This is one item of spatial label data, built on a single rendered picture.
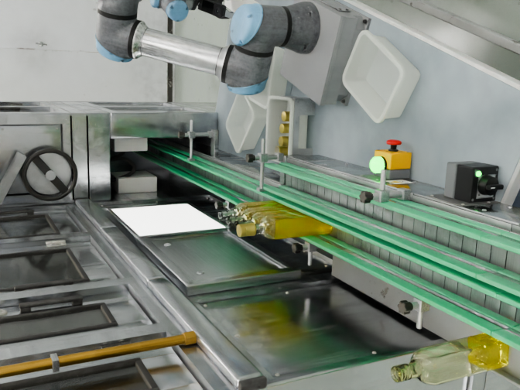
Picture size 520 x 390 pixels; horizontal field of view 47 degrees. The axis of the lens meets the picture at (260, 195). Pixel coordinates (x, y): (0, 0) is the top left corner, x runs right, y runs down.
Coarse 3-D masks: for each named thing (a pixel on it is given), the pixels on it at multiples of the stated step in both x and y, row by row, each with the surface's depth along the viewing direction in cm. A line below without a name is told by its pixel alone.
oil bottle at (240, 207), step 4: (268, 200) 185; (272, 200) 185; (240, 204) 178; (244, 204) 178; (248, 204) 178; (252, 204) 179; (256, 204) 179; (260, 204) 179; (264, 204) 179; (268, 204) 180; (272, 204) 180; (276, 204) 181; (280, 204) 181; (236, 208) 177; (240, 208) 176; (244, 208) 176; (240, 212) 176
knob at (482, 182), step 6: (480, 180) 129; (486, 180) 128; (492, 180) 129; (480, 186) 129; (486, 186) 128; (492, 186) 127; (498, 186) 128; (480, 192) 130; (486, 192) 129; (492, 192) 129
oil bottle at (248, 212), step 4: (248, 208) 175; (252, 208) 175; (256, 208) 175; (260, 208) 175; (264, 208) 175; (268, 208) 175; (272, 208) 176; (276, 208) 176; (280, 208) 176; (284, 208) 176; (288, 208) 176; (244, 212) 173; (248, 212) 172; (252, 212) 171; (256, 212) 171; (248, 216) 171
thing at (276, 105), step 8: (272, 96) 205; (280, 96) 201; (272, 104) 209; (280, 104) 210; (288, 104) 210; (272, 112) 209; (280, 112) 210; (272, 120) 210; (280, 120) 211; (272, 128) 211; (272, 136) 211; (272, 144) 212; (272, 152) 212; (288, 152) 198; (272, 160) 208
